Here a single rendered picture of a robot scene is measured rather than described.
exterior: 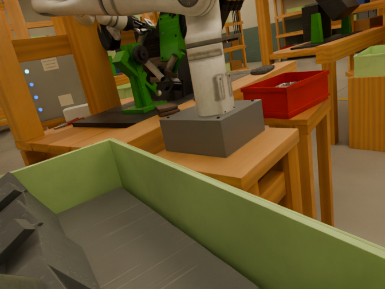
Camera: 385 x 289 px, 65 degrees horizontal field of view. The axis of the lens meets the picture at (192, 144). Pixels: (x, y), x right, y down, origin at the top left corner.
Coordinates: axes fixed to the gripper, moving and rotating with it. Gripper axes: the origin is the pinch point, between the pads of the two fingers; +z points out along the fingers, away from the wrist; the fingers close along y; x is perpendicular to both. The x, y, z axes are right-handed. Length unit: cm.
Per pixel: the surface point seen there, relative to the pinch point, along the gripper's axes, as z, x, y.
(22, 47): -40, 31, 16
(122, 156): -60, -5, -71
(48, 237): -82, -8, -83
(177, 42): 6.8, -3.9, -14.2
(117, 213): -65, -1, -81
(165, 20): 6.8, -6.9, -1.9
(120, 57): -23.2, 5.7, -18.6
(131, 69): -18.8, 7.7, -22.5
